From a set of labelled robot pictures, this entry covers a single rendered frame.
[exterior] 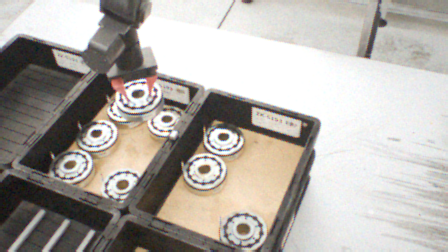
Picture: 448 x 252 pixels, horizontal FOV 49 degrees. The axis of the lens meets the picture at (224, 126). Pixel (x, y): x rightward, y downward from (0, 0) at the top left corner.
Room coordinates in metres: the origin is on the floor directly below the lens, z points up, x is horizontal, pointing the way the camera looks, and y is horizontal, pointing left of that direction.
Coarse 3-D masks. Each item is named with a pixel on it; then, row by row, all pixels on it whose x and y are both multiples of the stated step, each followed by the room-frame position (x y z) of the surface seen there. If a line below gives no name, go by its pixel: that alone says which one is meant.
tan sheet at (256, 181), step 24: (264, 144) 0.80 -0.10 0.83; (288, 144) 0.79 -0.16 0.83; (240, 168) 0.72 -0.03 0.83; (264, 168) 0.72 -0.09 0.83; (288, 168) 0.72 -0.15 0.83; (240, 192) 0.65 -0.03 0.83; (264, 192) 0.65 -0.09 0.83; (168, 216) 0.60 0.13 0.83; (192, 216) 0.59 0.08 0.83; (216, 216) 0.59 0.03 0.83; (264, 216) 0.59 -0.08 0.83
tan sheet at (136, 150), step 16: (144, 128) 0.87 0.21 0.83; (128, 144) 0.81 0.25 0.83; (144, 144) 0.81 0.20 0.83; (160, 144) 0.81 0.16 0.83; (96, 160) 0.77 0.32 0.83; (112, 160) 0.76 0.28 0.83; (128, 160) 0.76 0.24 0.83; (144, 160) 0.76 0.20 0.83; (96, 176) 0.72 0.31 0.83; (96, 192) 0.67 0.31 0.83
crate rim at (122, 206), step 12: (84, 84) 0.93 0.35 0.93; (180, 84) 0.93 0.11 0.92; (192, 84) 0.92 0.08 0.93; (72, 96) 0.89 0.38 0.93; (192, 108) 0.83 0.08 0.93; (180, 120) 0.80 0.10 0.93; (36, 144) 0.74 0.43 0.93; (168, 144) 0.72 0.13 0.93; (24, 156) 0.71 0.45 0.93; (156, 156) 0.69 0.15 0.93; (24, 168) 0.67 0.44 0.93; (48, 180) 0.63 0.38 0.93; (60, 180) 0.63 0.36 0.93; (144, 180) 0.63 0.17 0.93; (84, 192) 0.60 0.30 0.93; (132, 192) 0.60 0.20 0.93; (108, 204) 0.57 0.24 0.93; (120, 204) 0.57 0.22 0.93
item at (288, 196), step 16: (224, 96) 0.88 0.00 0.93; (240, 96) 0.87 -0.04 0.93; (192, 112) 0.82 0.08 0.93; (288, 112) 0.81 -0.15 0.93; (176, 144) 0.72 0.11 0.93; (160, 160) 0.68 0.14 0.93; (304, 160) 0.66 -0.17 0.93; (144, 192) 0.59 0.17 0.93; (288, 192) 0.58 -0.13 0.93; (128, 208) 0.56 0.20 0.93; (160, 224) 0.52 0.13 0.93; (176, 224) 0.52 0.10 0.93; (272, 224) 0.51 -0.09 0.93; (208, 240) 0.48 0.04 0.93; (272, 240) 0.47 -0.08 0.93
